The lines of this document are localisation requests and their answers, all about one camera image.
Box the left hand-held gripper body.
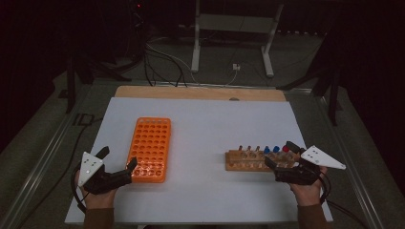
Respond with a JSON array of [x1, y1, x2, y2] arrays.
[[77, 151, 133, 196]]

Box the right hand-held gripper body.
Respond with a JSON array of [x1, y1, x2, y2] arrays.
[[274, 145, 347, 186]]

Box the wooden tube rack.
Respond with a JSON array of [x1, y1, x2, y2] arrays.
[[224, 149, 302, 173]]

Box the orange plastic tube rack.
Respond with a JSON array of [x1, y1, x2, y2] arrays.
[[126, 116, 172, 184]]

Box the person's left hand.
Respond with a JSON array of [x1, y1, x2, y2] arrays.
[[75, 171, 118, 210]]

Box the person's right hand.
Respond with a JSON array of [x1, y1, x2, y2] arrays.
[[288, 165, 329, 207]]

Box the black tripod stand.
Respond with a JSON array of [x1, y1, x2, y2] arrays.
[[276, 63, 344, 127]]

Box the white table mat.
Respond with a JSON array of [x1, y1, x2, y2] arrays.
[[64, 96, 333, 225]]

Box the white metal stand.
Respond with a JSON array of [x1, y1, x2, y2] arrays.
[[190, 0, 285, 78]]

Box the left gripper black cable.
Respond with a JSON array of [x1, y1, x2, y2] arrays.
[[70, 163, 89, 215]]

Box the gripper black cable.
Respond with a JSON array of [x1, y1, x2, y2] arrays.
[[318, 175, 371, 229], [70, 163, 89, 215]]

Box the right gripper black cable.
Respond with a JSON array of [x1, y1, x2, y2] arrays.
[[318, 175, 371, 229]]

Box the metal floor rail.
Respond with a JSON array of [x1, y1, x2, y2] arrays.
[[313, 92, 387, 229], [0, 83, 94, 229]]

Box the white cable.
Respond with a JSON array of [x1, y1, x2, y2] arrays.
[[224, 69, 239, 87]]

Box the black floor cables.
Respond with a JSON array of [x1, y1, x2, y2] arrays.
[[142, 42, 189, 88]]

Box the grey floor cable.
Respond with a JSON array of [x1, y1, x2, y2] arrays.
[[146, 37, 199, 85]]

